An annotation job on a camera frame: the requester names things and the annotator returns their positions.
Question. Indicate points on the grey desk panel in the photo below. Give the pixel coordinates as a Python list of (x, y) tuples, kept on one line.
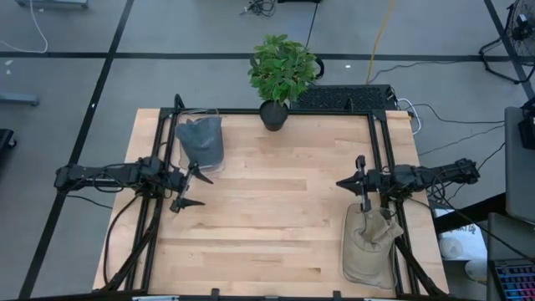
[(520, 175)]

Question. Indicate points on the grey cloth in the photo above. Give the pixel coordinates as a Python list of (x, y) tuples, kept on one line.
[(207, 142)]

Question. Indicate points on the green plant in black pot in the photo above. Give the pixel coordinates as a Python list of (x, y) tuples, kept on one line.
[(282, 69)]

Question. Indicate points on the backlit colourful keyboard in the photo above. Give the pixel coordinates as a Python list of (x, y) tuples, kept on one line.
[(516, 280)]

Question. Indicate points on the clear plastic bin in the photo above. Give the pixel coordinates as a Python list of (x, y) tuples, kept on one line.
[(343, 276), (209, 169)]

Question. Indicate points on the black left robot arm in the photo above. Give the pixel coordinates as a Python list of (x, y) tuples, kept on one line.
[(108, 173)]

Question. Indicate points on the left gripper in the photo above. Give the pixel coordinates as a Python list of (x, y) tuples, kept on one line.
[(184, 188)]

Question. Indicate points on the black perforated computer case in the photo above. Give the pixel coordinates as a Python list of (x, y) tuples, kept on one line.
[(342, 98)]

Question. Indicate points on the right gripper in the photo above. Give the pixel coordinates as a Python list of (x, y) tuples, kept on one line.
[(376, 180)]

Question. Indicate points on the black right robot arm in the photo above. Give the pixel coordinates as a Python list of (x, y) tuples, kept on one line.
[(443, 172)]

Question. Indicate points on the grey baseball cap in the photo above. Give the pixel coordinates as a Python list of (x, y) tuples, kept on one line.
[(184, 136)]

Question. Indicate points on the black floor fan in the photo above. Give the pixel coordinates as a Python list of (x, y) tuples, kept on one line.
[(520, 25)]

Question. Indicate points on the grey furniture base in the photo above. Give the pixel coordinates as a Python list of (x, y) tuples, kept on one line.
[(52, 3), (18, 99)]

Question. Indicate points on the white paper bag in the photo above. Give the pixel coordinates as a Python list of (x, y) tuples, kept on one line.
[(460, 242)]

